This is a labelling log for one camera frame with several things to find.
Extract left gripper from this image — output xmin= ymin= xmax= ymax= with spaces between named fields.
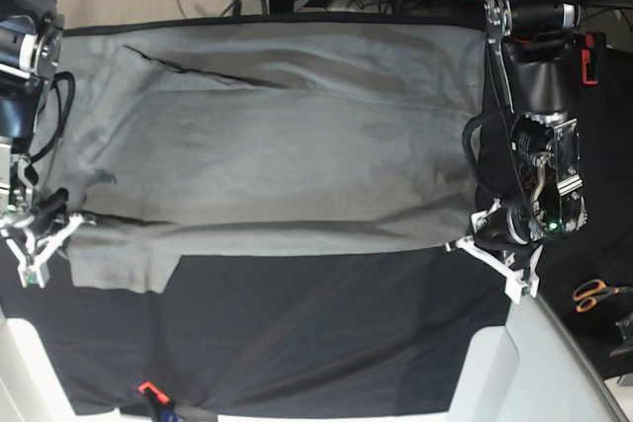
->
xmin=444 ymin=113 xmax=588 ymax=252

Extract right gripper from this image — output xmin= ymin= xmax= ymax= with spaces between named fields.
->
xmin=1 ymin=136 xmax=70 ymax=259

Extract grey T-shirt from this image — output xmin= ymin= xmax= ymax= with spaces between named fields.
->
xmin=39 ymin=23 xmax=485 ymax=293

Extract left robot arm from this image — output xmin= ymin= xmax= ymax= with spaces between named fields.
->
xmin=455 ymin=0 xmax=605 ymax=254

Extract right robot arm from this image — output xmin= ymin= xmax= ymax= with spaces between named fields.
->
xmin=1 ymin=0 xmax=75 ymax=264

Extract black table cloth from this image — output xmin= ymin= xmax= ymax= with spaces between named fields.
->
xmin=0 ymin=16 xmax=633 ymax=418

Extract white box right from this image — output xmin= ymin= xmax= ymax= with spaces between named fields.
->
xmin=447 ymin=296 xmax=628 ymax=421

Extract white box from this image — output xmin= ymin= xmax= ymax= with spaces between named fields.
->
xmin=447 ymin=296 xmax=628 ymax=421
xmin=1 ymin=316 xmax=121 ymax=422

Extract white box left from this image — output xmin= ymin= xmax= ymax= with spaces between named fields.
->
xmin=1 ymin=316 xmax=121 ymax=422

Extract black object right edge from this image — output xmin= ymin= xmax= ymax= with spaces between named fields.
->
xmin=609 ymin=313 xmax=633 ymax=358

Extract red blue clamp bottom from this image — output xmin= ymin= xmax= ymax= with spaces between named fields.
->
xmin=137 ymin=381 xmax=180 ymax=422

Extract red black clamp right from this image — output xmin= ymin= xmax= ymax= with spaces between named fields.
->
xmin=581 ymin=32 xmax=606 ymax=86

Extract orange handled scissors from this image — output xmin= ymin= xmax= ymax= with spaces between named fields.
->
xmin=572 ymin=279 xmax=632 ymax=313

